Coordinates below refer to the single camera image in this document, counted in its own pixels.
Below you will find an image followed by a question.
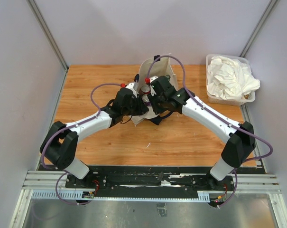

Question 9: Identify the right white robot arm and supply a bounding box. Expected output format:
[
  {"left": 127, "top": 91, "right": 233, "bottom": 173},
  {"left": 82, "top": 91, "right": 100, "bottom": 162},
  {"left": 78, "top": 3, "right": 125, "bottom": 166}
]
[{"left": 146, "top": 76, "right": 256, "bottom": 190}]

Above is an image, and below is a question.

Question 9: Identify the aluminium rail frame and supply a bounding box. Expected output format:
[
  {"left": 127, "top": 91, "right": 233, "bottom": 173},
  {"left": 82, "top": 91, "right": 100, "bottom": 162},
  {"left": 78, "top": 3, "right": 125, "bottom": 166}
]
[{"left": 9, "top": 166, "right": 287, "bottom": 228}]

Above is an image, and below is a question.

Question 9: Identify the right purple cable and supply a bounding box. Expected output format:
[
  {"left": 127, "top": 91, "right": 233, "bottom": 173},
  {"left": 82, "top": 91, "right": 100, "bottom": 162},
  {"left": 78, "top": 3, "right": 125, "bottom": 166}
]
[{"left": 147, "top": 55, "right": 274, "bottom": 209}]

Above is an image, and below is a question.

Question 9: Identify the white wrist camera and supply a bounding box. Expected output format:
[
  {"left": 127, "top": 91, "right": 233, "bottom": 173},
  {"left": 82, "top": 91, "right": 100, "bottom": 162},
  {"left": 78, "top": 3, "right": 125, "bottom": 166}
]
[
  {"left": 145, "top": 76, "right": 158, "bottom": 87},
  {"left": 120, "top": 82, "right": 138, "bottom": 96}
]

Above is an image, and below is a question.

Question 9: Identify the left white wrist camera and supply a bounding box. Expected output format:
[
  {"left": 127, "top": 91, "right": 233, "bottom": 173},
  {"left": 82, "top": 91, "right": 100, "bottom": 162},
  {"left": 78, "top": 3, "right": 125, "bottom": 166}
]
[{"left": 120, "top": 82, "right": 138, "bottom": 96}]

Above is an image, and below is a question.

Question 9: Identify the purple cable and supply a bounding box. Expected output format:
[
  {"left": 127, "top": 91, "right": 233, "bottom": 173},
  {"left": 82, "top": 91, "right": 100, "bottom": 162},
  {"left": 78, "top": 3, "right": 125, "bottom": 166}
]
[
  {"left": 147, "top": 55, "right": 274, "bottom": 209},
  {"left": 40, "top": 82, "right": 125, "bottom": 206}
]

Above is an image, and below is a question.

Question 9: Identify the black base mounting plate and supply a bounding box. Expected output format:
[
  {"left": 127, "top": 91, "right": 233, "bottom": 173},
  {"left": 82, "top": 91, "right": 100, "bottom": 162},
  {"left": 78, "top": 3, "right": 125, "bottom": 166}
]
[{"left": 65, "top": 166, "right": 235, "bottom": 199}]

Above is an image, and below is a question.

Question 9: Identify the crumpled white cloth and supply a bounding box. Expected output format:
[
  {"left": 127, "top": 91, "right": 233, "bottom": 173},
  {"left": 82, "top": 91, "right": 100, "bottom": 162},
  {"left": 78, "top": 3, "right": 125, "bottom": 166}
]
[{"left": 206, "top": 56, "right": 260, "bottom": 100}]

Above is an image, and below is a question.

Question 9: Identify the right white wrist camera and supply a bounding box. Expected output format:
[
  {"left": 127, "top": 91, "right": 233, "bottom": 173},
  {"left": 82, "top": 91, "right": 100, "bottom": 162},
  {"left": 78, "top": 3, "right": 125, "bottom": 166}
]
[{"left": 145, "top": 76, "right": 158, "bottom": 87}]

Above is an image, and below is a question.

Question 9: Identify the cream canvas tote bag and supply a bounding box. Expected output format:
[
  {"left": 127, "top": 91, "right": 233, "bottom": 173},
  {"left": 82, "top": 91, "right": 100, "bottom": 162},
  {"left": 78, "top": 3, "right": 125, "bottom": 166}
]
[{"left": 131, "top": 54, "right": 178, "bottom": 125}]

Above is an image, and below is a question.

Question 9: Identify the purple Fanta can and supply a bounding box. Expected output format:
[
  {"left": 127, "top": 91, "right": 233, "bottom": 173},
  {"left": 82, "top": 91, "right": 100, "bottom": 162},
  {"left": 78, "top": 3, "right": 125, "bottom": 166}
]
[{"left": 142, "top": 94, "right": 151, "bottom": 106}]

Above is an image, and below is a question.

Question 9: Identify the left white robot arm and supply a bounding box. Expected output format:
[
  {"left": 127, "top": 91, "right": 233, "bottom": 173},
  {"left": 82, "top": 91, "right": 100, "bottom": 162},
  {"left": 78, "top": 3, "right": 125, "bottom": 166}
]
[{"left": 40, "top": 88, "right": 148, "bottom": 188}]

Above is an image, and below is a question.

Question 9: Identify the white plastic basket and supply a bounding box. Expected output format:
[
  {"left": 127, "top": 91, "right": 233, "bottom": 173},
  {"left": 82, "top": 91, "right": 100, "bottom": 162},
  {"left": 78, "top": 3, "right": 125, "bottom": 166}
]
[{"left": 206, "top": 54, "right": 260, "bottom": 106}]

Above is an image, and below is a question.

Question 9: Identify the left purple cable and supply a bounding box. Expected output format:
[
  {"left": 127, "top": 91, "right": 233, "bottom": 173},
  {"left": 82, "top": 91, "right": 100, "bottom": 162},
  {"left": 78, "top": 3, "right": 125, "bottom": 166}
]
[{"left": 40, "top": 82, "right": 125, "bottom": 206}]

